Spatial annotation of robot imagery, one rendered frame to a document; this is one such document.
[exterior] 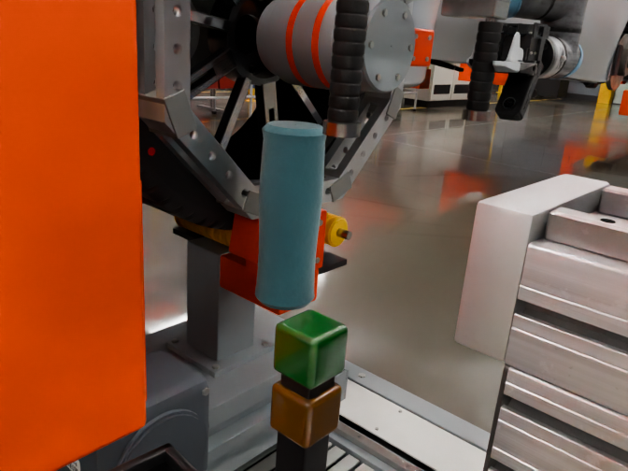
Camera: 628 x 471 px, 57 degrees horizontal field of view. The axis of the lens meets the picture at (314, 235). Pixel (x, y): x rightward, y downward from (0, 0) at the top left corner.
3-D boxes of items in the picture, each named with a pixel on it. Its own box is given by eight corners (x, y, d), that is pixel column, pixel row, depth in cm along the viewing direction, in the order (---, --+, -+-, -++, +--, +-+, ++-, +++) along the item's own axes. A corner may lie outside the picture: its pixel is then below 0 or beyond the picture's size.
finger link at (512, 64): (496, 29, 86) (513, 33, 93) (490, 71, 88) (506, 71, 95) (518, 31, 84) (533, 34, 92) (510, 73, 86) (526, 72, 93)
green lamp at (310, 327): (306, 351, 45) (309, 306, 44) (346, 373, 43) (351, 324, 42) (269, 370, 42) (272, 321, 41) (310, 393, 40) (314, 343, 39)
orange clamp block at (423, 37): (374, 63, 114) (399, 64, 121) (407, 66, 109) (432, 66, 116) (378, 25, 112) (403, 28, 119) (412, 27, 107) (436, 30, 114)
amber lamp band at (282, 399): (302, 406, 47) (306, 363, 46) (340, 429, 45) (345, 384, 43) (266, 427, 44) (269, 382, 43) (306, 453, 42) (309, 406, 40)
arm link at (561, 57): (520, 76, 110) (563, 80, 105) (510, 76, 107) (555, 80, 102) (527, 35, 108) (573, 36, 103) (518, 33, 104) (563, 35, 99)
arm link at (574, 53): (549, 33, 115) (541, 77, 118) (528, 29, 107) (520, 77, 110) (591, 35, 111) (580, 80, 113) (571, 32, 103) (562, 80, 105)
